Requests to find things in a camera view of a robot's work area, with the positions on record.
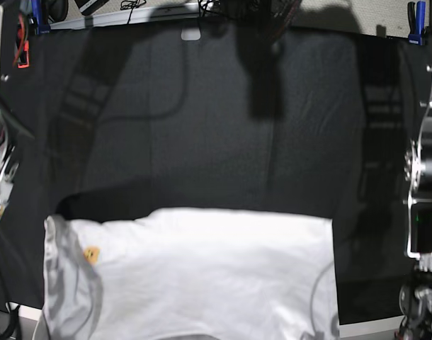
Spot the blue clamp top right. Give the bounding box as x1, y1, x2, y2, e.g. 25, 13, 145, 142
407, 1, 427, 46

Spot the blue clamp top left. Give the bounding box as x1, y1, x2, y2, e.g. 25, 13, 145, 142
30, 0, 50, 35

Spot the dark box top left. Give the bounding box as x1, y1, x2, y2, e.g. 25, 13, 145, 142
74, 0, 108, 16

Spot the black table cloth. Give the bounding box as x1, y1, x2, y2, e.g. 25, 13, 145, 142
0, 23, 432, 324

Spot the blue clamp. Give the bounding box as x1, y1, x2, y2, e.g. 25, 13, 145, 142
30, 0, 50, 35
407, 1, 427, 46

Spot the black red cable bundle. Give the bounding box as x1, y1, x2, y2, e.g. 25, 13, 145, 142
253, 0, 302, 46

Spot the red clamp top left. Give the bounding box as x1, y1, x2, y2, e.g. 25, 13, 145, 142
12, 13, 30, 69

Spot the black cable on floor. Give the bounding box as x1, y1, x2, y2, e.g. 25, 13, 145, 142
119, 0, 146, 25

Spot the white t-shirt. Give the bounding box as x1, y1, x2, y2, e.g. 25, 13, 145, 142
33, 208, 339, 339

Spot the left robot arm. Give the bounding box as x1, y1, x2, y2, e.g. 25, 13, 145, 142
395, 67, 432, 339

